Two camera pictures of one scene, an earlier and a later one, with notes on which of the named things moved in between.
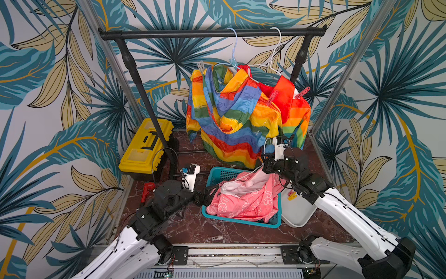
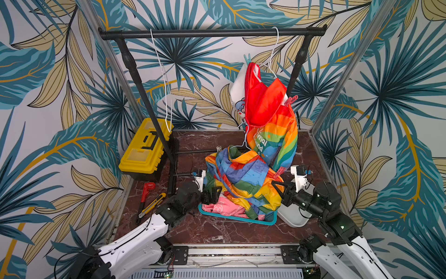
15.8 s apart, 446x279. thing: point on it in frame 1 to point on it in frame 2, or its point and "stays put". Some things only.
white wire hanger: [256, 167] to [168, 90]
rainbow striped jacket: [236, 121] to [245, 177]
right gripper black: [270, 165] to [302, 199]
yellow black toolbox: [146, 157] stays put
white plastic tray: [297, 213] stays put
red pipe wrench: [147, 187] stays put
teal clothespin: [233, 63] to [248, 60]
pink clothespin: [302, 93] to [291, 100]
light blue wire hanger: [233, 61] to [245, 138]
